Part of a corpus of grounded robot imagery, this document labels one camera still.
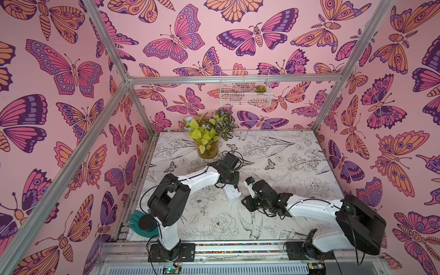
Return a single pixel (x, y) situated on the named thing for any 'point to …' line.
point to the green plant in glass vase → (201, 129)
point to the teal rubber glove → (134, 220)
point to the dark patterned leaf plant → (225, 124)
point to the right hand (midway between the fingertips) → (243, 199)
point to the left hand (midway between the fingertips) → (238, 178)
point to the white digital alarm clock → (232, 193)
